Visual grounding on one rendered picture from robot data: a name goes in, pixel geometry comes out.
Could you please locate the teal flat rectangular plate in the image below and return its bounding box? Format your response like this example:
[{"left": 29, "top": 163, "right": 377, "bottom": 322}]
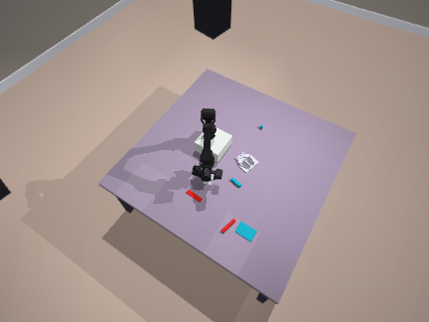
[{"left": 235, "top": 222, "right": 257, "bottom": 242}]

